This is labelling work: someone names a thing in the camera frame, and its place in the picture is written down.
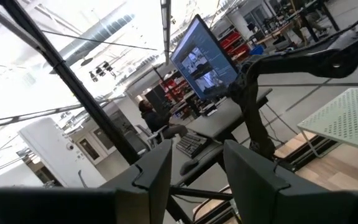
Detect large computer monitor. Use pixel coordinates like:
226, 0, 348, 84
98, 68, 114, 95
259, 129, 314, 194
169, 14, 241, 102

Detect silver ceiling duct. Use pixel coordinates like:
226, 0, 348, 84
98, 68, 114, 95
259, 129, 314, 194
48, 12, 136, 75

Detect white building pillar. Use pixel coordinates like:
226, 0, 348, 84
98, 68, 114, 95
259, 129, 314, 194
17, 117, 107, 189

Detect black computer keyboard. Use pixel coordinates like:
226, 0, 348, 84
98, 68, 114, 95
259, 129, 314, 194
175, 132, 211, 159

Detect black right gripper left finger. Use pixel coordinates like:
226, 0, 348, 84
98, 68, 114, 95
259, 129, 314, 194
99, 139, 173, 224

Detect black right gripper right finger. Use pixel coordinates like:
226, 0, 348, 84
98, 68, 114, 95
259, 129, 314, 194
223, 139, 354, 224

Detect shelf with red bins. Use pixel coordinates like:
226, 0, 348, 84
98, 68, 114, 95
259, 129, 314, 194
218, 30, 252, 62

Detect black ceiling spotlight cluster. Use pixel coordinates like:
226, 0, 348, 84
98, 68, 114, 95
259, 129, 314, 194
88, 60, 117, 83

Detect overhead LED light bar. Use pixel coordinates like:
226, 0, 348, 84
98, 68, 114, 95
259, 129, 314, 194
160, 0, 172, 66

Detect grey office chair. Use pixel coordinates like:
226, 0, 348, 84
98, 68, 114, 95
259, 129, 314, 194
135, 124, 170, 150

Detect blue storage bin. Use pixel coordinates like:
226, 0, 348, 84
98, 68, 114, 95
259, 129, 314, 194
250, 45, 265, 56

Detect grey desk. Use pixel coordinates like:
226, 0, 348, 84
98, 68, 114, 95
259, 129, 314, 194
169, 87, 273, 187

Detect pale green metal shelf riser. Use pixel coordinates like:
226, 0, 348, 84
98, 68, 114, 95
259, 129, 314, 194
296, 87, 358, 159

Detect black table frame rail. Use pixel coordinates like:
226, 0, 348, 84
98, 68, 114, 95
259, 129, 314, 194
273, 136, 338, 172

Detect black computer mouse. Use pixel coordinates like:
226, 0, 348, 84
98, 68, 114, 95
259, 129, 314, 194
179, 158, 200, 177

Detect person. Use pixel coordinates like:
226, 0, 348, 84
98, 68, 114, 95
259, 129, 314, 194
137, 99, 189, 141

